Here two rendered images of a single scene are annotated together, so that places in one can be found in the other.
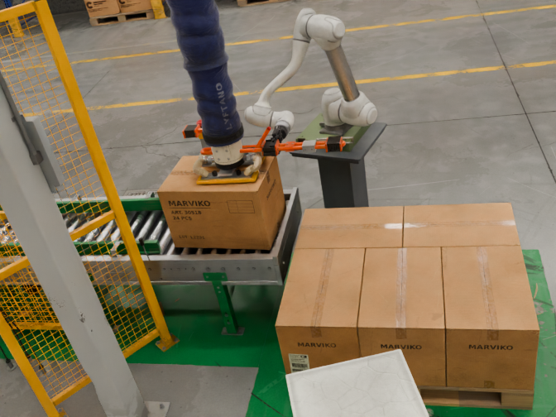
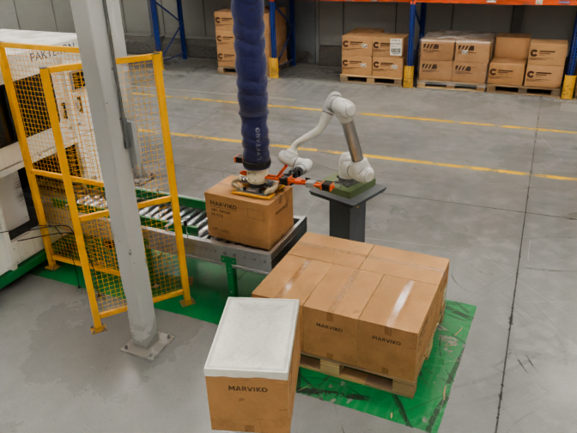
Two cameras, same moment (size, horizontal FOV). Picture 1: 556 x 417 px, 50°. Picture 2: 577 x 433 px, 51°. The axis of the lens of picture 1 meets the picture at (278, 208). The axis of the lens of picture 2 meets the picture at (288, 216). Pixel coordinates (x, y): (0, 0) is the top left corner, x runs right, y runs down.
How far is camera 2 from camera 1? 1.55 m
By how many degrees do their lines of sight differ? 10
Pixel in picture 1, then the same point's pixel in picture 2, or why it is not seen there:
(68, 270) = (129, 218)
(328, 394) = (246, 309)
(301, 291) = (277, 278)
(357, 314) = (306, 299)
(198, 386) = (197, 332)
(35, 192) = (122, 164)
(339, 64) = (349, 134)
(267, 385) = not seen: hidden behind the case
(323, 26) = (340, 105)
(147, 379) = (166, 320)
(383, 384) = (278, 312)
